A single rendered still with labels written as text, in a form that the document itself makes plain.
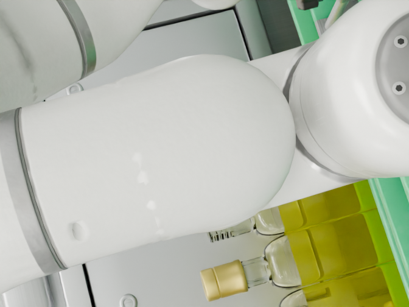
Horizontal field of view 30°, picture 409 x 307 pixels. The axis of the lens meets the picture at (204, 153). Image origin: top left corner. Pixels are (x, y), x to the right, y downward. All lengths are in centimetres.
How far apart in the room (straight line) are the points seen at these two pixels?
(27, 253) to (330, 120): 16
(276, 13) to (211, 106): 74
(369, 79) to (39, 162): 15
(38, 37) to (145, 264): 48
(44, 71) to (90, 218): 19
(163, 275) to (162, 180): 60
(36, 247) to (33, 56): 19
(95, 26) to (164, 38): 49
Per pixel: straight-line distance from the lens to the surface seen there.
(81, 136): 35
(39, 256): 37
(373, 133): 36
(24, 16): 53
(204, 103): 35
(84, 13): 54
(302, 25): 95
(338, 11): 81
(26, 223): 36
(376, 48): 36
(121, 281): 95
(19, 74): 52
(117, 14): 55
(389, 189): 81
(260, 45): 103
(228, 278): 81
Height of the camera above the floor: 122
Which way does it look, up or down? 6 degrees down
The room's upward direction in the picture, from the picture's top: 105 degrees counter-clockwise
